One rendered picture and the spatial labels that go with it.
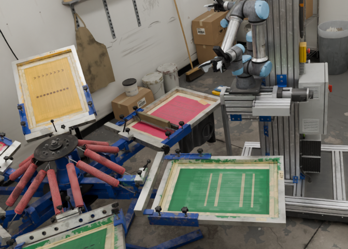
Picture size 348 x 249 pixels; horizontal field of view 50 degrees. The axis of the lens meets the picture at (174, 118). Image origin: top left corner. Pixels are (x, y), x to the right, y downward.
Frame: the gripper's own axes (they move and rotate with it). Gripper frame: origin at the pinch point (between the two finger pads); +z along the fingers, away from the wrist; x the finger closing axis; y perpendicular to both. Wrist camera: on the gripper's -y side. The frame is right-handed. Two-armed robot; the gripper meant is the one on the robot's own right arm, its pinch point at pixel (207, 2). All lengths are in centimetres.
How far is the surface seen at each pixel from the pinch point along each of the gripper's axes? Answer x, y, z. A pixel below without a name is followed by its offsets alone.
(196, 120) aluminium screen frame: -93, 57, -45
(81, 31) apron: -40, 28, 181
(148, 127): -117, 57, -12
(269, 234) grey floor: -103, 155, -106
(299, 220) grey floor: -76, 159, -119
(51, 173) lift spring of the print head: -208, 15, -33
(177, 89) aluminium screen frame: -59, 62, 10
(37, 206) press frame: -225, 36, -22
